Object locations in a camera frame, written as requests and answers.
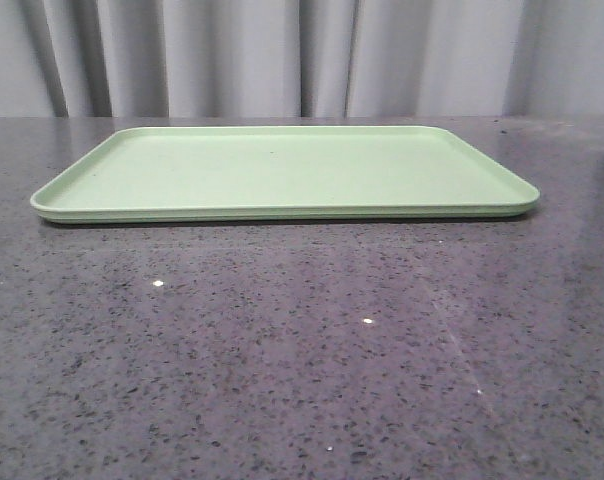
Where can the light green tray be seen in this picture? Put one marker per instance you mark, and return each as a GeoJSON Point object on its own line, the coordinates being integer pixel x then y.
{"type": "Point", "coordinates": [228, 173]}

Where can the grey curtain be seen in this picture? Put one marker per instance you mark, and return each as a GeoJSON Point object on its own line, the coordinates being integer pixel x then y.
{"type": "Point", "coordinates": [300, 58]}

